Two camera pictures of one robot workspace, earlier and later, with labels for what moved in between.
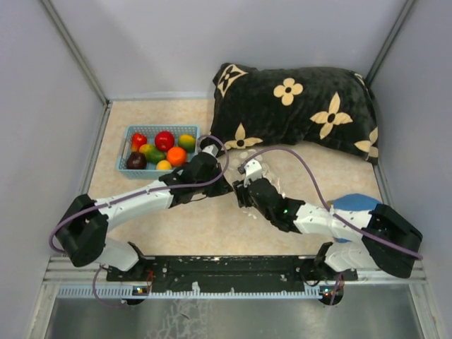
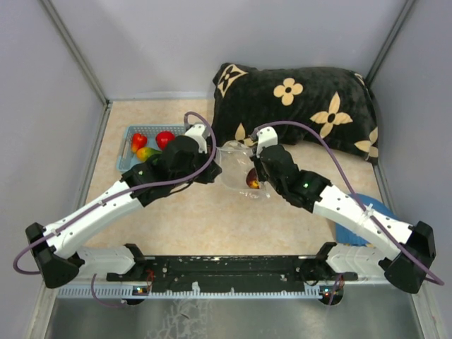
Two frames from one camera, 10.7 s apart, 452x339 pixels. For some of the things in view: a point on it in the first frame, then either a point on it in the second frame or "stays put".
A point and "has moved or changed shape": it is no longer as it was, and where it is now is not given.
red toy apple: x=164 y=140 stays put
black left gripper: x=222 y=188 to x=210 y=174
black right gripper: x=241 y=191 to x=258 y=161
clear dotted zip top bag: x=284 y=170 has moved or changed shape
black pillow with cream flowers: x=287 y=105 stays put
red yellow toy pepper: x=138 y=139 stays put
